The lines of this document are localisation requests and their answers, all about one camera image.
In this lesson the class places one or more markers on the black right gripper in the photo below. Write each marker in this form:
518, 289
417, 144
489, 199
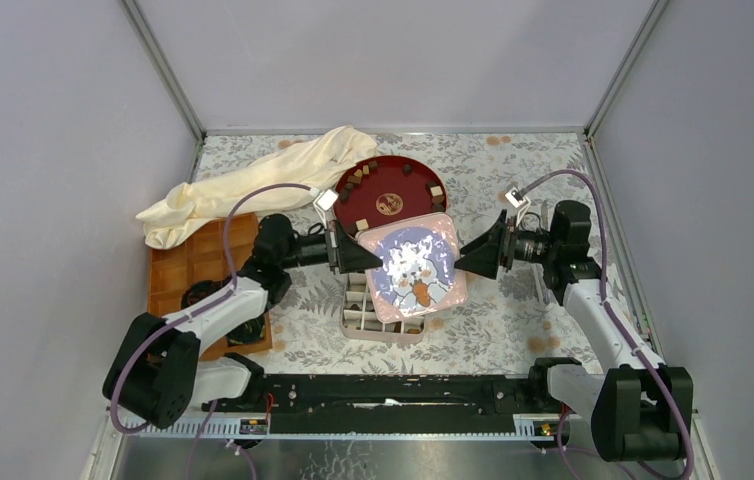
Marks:
484, 254

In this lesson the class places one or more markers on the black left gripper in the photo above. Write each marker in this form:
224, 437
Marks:
352, 257

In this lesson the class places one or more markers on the pink tin with white dividers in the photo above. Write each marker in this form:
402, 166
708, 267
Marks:
359, 318

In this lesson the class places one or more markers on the silver tin lid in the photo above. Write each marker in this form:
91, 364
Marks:
418, 274

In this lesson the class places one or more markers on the silver metal tongs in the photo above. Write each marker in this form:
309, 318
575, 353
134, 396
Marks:
542, 278

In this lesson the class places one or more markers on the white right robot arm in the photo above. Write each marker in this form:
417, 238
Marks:
640, 411

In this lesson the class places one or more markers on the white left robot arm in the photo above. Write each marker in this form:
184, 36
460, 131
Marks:
158, 372

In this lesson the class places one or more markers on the red round tray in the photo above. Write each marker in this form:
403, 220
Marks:
386, 189

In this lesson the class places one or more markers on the cream cloth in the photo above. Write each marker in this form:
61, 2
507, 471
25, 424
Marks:
305, 167

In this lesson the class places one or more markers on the black paper cup liners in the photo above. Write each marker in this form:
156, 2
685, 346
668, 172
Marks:
224, 311

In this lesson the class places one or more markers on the wooden compartment tray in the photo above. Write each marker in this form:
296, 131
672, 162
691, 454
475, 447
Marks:
200, 258

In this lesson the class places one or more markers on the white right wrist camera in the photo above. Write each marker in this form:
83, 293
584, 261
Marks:
518, 202

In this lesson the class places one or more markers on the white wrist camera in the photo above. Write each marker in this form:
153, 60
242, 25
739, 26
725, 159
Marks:
323, 204
518, 202

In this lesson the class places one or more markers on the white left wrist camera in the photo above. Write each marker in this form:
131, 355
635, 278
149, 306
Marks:
323, 204

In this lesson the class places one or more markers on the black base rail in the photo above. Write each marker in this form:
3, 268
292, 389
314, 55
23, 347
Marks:
325, 405

